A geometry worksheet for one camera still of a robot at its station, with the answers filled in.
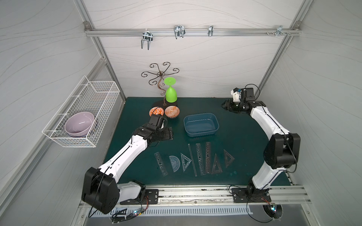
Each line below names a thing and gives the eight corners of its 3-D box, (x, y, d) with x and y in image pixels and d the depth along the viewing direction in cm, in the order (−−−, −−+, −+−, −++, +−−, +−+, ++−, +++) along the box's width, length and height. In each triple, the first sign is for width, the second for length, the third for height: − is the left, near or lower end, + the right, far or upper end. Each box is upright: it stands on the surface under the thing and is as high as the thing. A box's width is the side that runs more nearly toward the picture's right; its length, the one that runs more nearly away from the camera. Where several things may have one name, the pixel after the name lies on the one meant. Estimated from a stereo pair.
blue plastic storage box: (186, 139, 100) (186, 133, 93) (183, 122, 110) (183, 115, 103) (218, 135, 102) (221, 129, 96) (213, 118, 112) (214, 112, 106)
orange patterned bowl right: (171, 122, 109) (171, 117, 104) (164, 114, 114) (163, 109, 109) (181, 116, 113) (181, 111, 108) (174, 108, 118) (173, 103, 113)
